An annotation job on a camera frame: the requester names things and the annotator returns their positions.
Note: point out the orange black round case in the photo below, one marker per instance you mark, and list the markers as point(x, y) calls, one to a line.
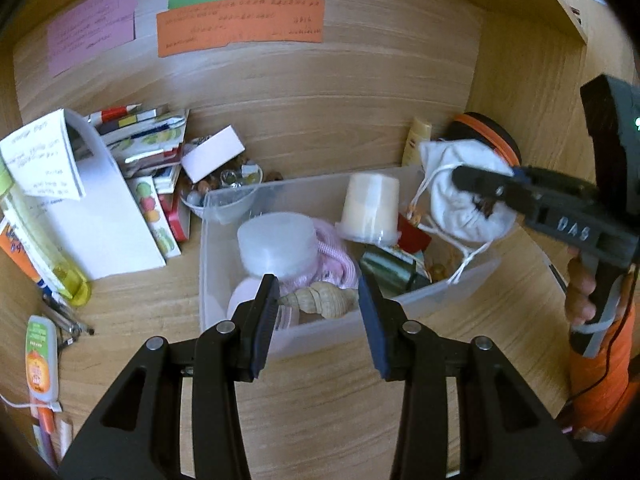
point(490, 132)

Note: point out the red small box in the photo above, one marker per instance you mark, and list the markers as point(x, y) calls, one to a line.
point(412, 235)

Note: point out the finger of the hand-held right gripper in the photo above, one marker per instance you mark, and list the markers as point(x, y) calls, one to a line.
point(482, 180)
point(521, 174)

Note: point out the clear plastic storage bin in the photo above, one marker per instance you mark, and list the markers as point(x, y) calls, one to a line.
point(310, 340)

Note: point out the white round plastic jar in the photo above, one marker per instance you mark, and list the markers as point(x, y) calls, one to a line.
point(277, 245)

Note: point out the orange marker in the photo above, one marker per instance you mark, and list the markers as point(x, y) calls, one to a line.
point(44, 420)

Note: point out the yellow lotion bottle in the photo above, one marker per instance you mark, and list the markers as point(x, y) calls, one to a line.
point(417, 140)

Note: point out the printed white paper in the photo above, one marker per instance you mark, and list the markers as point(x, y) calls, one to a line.
point(40, 155)

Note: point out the clear bowl of pebbles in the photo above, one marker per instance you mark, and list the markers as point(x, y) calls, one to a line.
point(235, 180)

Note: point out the red white marker pen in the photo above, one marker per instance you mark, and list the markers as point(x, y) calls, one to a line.
point(115, 111)

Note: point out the black pens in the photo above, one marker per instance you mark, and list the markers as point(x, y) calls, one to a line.
point(67, 317)

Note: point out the fruit print candy box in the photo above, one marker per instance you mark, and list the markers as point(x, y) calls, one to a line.
point(150, 210)

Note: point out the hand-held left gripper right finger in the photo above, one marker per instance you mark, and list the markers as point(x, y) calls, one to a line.
point(375, 330)

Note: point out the orange paper note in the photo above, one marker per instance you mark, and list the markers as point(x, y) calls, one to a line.
point(240, 27)

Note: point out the person's right forearm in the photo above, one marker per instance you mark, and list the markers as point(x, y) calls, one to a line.
point(595, 390)

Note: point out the pink paper note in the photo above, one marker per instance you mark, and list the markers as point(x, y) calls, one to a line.
point(90, 30)

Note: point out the sticky flag strip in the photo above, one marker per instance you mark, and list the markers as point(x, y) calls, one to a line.
point(132, 122)

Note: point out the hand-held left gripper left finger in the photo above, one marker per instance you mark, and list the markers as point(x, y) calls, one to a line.
point(265, 330)

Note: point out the wooden desktop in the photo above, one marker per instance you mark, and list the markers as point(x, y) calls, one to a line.
point(325, 410)

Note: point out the person's right hand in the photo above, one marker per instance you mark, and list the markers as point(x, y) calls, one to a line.
point(582, 295)

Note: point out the dark green glass bottle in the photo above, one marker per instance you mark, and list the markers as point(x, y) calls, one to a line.
point(390, 270)

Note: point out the brown nut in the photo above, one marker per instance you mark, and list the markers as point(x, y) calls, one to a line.
point(274, 176)

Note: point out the clear bottle with yellow base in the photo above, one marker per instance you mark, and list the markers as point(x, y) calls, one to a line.
point(75, 285)

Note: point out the white envelope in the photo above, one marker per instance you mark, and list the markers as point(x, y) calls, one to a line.
point(110, 220)

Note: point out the cream plastic cup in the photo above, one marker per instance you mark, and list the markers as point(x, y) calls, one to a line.
point(370, 205)

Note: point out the orange packet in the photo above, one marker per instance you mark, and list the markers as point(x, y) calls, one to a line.
point(15, 250)

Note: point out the white face mask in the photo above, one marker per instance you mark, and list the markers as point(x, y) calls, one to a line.
point(465, 210)

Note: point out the white cardboard box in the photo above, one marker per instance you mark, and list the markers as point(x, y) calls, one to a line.
point(212, 152)

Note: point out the beige seashell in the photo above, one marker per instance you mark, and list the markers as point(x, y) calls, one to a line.
point(325, 300)

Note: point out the green orange tube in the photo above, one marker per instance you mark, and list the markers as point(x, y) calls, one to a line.
point(42, 360)

